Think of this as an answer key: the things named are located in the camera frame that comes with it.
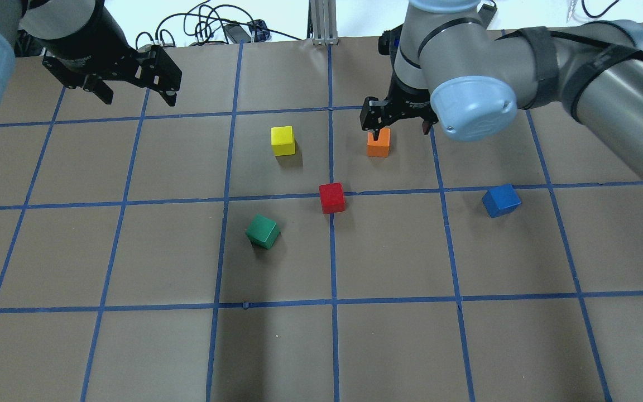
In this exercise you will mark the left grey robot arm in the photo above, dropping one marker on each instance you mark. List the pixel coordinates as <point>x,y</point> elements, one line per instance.
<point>41,20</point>

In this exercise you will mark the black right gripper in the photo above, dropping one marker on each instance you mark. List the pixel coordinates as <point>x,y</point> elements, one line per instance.
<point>407,102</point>

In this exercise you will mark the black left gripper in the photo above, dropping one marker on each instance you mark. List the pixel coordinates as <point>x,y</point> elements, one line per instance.
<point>94,40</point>

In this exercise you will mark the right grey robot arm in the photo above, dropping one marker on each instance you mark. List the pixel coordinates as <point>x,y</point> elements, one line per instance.
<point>447,71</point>

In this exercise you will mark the green wooden block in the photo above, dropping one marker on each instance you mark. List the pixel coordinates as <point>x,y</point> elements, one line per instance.
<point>262,231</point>

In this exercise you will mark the yellow wooden block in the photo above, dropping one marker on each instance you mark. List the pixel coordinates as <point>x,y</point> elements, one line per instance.
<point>283,141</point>

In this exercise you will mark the orange wooden block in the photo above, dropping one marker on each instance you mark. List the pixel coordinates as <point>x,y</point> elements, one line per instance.
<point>377,149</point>

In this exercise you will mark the black power adapter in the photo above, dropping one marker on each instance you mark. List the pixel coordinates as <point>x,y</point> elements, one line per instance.
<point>235,33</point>

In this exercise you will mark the blue wooden block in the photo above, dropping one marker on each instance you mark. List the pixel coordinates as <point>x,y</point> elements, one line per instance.
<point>501,200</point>

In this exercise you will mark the aluminium frame post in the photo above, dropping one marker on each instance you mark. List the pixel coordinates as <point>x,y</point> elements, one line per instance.
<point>322,17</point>

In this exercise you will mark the red wooden block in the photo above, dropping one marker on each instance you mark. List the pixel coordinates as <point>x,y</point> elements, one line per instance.
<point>332,198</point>

